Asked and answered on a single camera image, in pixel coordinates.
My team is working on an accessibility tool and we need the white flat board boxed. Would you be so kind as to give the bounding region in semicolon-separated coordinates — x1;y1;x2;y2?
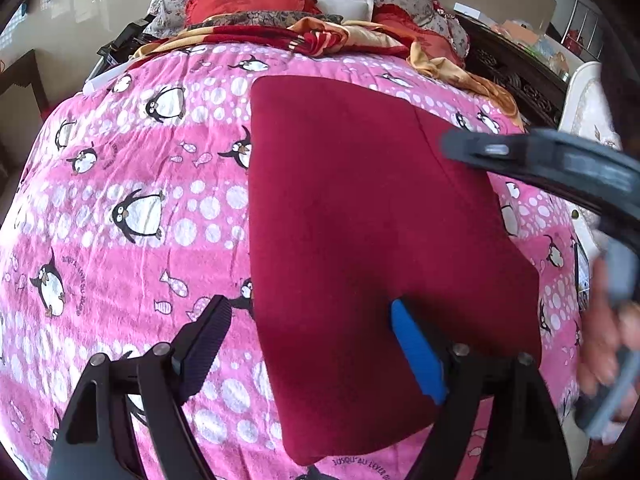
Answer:
82;60;133;96

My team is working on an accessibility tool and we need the person's right hand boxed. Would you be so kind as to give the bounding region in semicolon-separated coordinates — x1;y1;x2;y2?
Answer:
576;259;640;442

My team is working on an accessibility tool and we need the black bag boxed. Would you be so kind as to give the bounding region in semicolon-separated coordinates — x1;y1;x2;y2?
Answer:
97;15;156;61

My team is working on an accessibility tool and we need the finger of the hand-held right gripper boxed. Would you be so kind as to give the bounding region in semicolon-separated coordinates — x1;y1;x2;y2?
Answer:
440;128;532;172

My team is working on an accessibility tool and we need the white pillow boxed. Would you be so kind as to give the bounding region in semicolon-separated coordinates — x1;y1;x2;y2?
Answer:
302;0;376;23

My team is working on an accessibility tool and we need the blue printed panel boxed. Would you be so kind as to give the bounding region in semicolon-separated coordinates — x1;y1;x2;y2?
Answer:
574;240;593;311

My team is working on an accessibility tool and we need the maroon knit garment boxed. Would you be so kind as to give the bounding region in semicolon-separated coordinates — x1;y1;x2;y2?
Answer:
248;74;543;466

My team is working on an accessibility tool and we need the pink penguin print blanket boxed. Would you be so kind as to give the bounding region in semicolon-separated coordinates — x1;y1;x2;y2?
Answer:
0;42;591;480

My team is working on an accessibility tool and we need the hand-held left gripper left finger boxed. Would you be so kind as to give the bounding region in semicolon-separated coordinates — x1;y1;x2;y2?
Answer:
47;295;233;480

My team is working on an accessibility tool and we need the orange red floral blanket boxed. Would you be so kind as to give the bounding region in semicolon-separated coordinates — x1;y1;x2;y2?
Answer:
135;15;526;131

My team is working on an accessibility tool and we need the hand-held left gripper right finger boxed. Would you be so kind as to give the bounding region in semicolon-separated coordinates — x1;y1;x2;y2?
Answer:
390;299;573;480

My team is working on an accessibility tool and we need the dark wooden table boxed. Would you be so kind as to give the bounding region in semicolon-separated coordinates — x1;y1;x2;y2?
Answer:
0;50;48;111

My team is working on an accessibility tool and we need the metal rail rack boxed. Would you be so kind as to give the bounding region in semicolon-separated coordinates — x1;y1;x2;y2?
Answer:
547;0;608;63

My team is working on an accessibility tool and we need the white upholstered furniture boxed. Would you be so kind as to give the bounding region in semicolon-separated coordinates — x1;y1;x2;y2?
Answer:
557;60;623;151

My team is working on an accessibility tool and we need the pile of colourful papers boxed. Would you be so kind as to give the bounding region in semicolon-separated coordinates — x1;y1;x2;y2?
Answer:
492;20;566;71

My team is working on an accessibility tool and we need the dark patterned blanket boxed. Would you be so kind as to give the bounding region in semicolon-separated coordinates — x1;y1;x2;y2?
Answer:
197;9;346;30

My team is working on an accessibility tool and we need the dark carved wooden headboard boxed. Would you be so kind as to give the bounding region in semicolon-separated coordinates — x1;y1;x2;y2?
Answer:
455;12;571;126

